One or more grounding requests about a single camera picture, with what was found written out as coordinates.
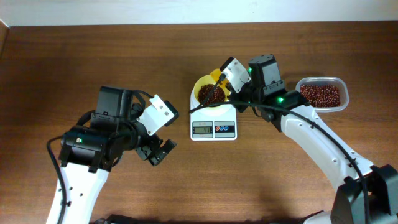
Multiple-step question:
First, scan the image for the yellow measuring scoop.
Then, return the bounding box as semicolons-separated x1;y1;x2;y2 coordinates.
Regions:
210;68;229;90

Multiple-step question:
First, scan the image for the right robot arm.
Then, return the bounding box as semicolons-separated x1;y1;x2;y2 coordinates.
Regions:
220;55;397;223

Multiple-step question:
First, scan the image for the pale yellow bowl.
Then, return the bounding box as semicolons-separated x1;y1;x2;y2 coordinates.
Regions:
190;75;216;109

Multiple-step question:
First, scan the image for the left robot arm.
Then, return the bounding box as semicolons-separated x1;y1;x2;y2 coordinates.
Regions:
47;86;179;223

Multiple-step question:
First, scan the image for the white digital kitchen scale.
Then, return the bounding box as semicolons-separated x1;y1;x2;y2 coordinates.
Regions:
190;105;238;141

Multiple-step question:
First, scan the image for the clear plastic container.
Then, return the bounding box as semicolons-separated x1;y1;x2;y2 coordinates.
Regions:
295;77;349;113

